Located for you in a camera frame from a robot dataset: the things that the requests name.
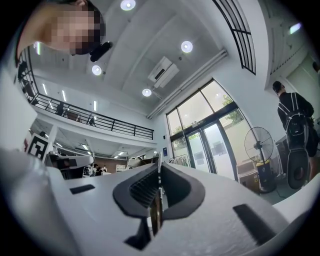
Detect black head-mounted camera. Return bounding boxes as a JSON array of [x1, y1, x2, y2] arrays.
[[89, 41, 114, 63]]

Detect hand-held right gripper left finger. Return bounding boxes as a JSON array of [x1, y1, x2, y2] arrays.
[[59, 162, 160, 256]]

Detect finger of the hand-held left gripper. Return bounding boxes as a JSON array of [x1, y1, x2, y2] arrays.
[[58, 154, 95, 180]]

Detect clothes rack with garments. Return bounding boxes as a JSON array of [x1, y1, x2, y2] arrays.
[[169, 154, 190, 166]]

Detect white ceiling air conditioner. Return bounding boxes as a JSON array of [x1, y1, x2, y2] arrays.
[[147, 55, 181, 89]]

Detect glass entrance front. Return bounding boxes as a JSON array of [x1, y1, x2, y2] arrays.
[[165, 78, 254, 181]]

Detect person's grey printed shirt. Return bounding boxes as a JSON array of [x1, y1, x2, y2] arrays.
[[0, 49, 36, 151]]

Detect black standing fan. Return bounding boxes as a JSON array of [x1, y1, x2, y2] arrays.
[[244, 126, 278, 194]]

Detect black backpack rig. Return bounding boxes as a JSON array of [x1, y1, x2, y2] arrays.
[[284, 109, 314, 191]]

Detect person's head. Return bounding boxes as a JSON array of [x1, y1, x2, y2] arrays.
[[16, 0, 106, 56]]

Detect white ceiling pipes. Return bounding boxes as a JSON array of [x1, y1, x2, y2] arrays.
[[146, 48, 229, 120]]

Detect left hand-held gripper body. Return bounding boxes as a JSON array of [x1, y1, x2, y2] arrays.
[[26, 132, 61, 176]]

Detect cardboard box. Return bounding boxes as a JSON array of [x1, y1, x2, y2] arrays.
[[235, 159, 261, 194]]

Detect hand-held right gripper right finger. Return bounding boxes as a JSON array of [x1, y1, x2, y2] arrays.
[[149, 162, 291, 256]]

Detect black mezzanine railing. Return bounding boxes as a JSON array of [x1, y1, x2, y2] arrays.
[[16, 46, 155, 141], [211, 0, 257, 76]]

